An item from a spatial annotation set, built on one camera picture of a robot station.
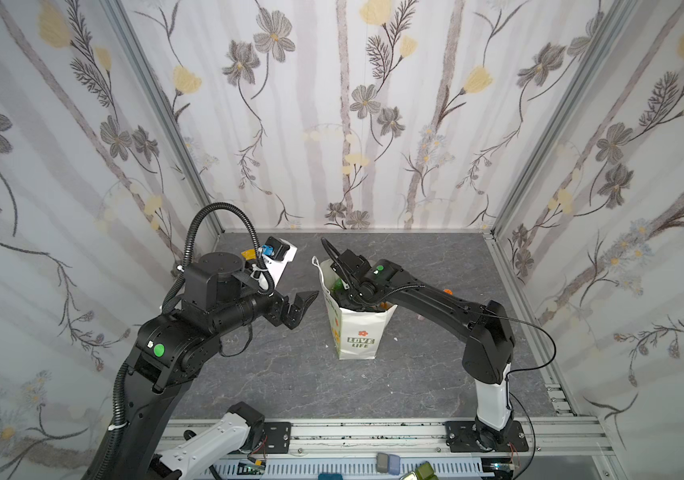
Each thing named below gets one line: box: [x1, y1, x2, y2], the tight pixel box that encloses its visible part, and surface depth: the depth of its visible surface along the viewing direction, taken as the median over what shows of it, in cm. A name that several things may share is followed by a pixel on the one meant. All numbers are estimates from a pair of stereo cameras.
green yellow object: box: [415, 461, 439, 480], surface depth 70 cm
